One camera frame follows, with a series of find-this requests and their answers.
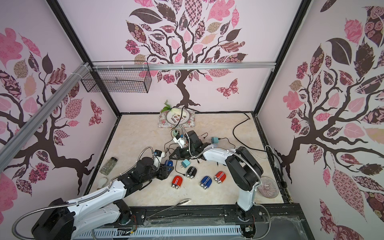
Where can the blue electric shaver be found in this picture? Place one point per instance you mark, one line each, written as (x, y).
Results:
(169, 164)
(206, 182)

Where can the black wire basket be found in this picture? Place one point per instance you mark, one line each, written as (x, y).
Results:
(118, 77)

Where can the beige power strip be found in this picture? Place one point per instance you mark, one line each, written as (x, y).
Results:
(178, 138)

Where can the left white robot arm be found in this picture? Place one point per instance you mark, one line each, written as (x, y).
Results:
(67, 220)

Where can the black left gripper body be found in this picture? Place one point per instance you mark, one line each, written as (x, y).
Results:
(161, 174)

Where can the white slotted cable duct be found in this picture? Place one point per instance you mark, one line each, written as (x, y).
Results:
(159, 232)

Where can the green leaf sprig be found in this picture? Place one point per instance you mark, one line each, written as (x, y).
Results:
(167, 107)

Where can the aluminium rail back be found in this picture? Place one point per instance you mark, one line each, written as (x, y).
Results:
(198, 66)

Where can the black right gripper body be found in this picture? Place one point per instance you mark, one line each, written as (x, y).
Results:
(181, 152)

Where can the pale green vegetable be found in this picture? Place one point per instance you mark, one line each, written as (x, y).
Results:
(176, 111)

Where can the aluminium rail left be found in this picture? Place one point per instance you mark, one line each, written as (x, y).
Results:
(9, 151)

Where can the teal USB charger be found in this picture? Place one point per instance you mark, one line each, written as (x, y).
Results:
(186, 163)
(215, 140)

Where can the glass spice jar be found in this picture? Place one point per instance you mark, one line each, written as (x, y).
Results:
(107, 168)

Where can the white plate with red print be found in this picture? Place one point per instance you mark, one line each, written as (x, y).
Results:
(176, 119)

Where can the black electric shaver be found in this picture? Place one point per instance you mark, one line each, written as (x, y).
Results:
(191, 172)

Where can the red electric shaver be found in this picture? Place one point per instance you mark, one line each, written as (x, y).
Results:
(177, 182)
(220, 177)

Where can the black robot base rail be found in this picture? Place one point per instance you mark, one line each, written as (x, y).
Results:
(266, 222)

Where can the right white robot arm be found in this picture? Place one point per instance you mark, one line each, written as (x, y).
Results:
(244, 169)

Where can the aluminium rail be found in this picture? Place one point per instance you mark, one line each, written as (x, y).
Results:
(198, 66)
(9, 151)

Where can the floral rectangular tray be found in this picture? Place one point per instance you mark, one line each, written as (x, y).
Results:
(162, 123)

